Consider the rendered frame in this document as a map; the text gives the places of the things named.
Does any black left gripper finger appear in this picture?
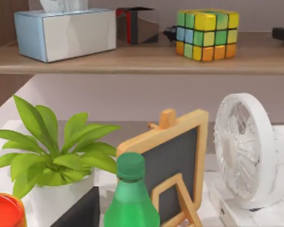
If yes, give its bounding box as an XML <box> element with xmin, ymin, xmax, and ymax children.
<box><xmin>51</xmin><ymin>186</ymin><xmax>101</xmax><ymax>227</ymax></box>

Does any green bottle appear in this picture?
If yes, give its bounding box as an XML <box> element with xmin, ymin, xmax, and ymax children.
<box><xmin>103</xmin><ymin>152</ymin><xmax>161</xmax><ymax>227</ymax></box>

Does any green plant in white pot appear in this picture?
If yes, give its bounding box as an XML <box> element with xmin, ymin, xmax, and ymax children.
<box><xmin>0</xmin><ymin>94</ymin><xmax>123</xmax><ymax>227</ymax></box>

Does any orange red cup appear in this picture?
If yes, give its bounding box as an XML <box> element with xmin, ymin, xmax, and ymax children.
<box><xmin>0</xmin><ymin>192</ymin><xmax>27</xmax><ymax>227</ymax></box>

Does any wooden framed blackboard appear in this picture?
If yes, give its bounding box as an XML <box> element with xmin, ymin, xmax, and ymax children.
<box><xmin>115</xmin><ymin>108</ymin><xmax>209</xmax><ymax>227</ymax></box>

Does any wooden shelf board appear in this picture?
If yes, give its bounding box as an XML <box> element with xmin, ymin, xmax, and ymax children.
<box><xmin>0</xmin><ymin>31</ymin><xmax>284</xmax><ymax>76</ymax></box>

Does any white desk fan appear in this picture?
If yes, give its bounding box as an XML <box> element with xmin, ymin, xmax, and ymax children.
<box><xmin>209</xmin><ymin>92</ymin><xmax>284</xmax><ymax>227</ymax></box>

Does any blue and white tissue box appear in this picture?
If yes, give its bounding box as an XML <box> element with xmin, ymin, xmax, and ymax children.
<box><xmin>13</xmin><ymin>0</ymin><xmax>117</xmax><ymax>63</ymax></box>

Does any red black silver box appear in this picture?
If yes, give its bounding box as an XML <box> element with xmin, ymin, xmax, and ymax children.
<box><xmin>115</xmin><ymin>7</ymin><xmax>160</xmax><ymax>45</ymax></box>

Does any small black object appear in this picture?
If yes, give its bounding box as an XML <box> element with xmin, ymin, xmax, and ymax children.
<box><xmin>163</xmin><ymin>25</ymin><xmax>178</xmax><ymax>42</ymax></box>

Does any dark wooden shelf side panel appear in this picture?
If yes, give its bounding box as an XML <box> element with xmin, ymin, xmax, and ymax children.
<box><xmin>0</xmin><ymin>0</ymin><xmax>36</xmax><ymax>114</ymax></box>

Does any colourful puzzle cube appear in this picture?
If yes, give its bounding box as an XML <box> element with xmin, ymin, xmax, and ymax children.
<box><xmin>175</xmin><ymin>9</ymin><xmax>240</xmax><ymax>62</ymax></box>

